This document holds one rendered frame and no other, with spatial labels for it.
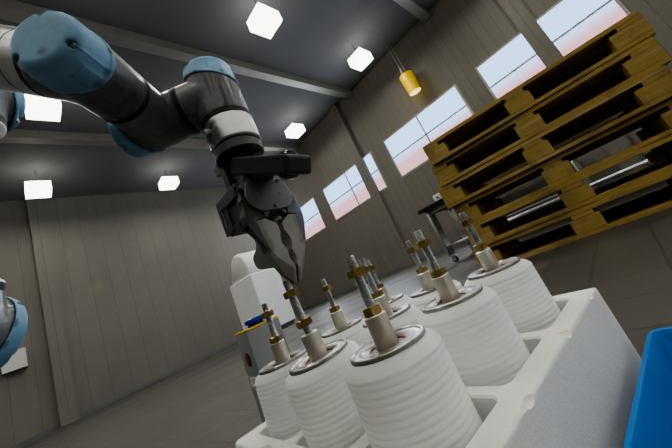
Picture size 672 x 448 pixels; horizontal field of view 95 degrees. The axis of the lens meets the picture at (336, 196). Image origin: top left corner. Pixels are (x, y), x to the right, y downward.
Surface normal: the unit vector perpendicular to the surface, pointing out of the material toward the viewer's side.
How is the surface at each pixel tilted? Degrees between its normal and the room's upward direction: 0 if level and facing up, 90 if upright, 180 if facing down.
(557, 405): 90
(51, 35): 90
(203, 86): 90
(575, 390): 90
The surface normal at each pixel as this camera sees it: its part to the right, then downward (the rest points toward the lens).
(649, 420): 0.52, -0.48
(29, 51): -0.07, -0.27
